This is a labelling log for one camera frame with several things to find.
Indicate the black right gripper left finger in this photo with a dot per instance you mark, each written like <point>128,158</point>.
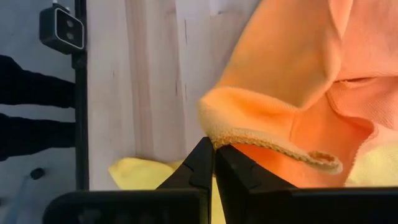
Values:
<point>196,168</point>

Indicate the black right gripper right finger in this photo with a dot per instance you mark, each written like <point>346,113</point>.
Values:
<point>245,180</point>

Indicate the orange microfiber towel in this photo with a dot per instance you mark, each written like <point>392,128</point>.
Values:
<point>280,62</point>

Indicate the yellow microfiber towel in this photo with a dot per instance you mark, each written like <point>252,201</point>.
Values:
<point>140,174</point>

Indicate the person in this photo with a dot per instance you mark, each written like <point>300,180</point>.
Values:
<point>31,90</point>

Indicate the black aluminium table frame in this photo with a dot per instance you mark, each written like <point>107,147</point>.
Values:
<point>81,124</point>

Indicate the black white-rimmed depth camera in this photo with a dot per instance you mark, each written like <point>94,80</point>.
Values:
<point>62,29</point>

